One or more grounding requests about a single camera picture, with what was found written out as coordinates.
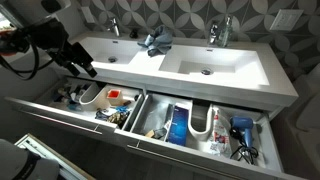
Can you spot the small tan item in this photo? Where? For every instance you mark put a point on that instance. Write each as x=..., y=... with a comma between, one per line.
x=150, y=133

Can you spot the white wall plate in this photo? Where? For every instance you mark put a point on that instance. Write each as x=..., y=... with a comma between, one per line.
x=286, y=19

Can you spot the blue terry towel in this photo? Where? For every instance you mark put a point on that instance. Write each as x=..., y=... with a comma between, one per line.
x=160, y=40

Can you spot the small teal bottle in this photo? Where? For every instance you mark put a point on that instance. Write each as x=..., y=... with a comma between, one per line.
x=74, y=107

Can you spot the dark blue product box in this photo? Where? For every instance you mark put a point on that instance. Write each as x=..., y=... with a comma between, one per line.
x=178, y=126

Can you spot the grey drawer with orange box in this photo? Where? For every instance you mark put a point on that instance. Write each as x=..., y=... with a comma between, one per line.
x=66, y=120

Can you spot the small black counter object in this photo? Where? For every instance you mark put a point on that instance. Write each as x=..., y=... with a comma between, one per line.
x=134, y=33

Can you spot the white double sink vanity top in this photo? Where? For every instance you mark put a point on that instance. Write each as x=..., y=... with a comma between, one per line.
x=146, y=63

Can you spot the gold jewelry pile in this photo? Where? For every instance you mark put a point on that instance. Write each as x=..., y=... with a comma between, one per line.
x=117, y=118

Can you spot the clear plastic bag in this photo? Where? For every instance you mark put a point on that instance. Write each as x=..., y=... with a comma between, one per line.
x=156, y=115

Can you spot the chrome sink faucet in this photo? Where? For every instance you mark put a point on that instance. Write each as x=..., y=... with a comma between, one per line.
x=114, y=26
x=213, y=33

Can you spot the white box with orange inside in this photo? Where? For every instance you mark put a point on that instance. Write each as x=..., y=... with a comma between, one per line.
x=115, y=96

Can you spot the bright window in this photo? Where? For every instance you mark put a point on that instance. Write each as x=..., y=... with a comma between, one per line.
x=6, y=23

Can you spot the blue hair dryer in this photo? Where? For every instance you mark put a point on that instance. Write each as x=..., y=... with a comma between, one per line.
x=243, y=125

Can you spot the grey drawer with hair dryer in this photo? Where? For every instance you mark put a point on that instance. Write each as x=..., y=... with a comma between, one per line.
x=200, y=156

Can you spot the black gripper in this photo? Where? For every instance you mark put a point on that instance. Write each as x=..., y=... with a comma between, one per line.
x=50, y=36

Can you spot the white pouch with red print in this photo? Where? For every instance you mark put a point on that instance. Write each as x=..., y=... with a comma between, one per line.
x=220, y=136

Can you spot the chrome sink drain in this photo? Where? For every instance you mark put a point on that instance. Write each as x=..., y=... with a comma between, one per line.
x=206, y=71
x=112, y=59

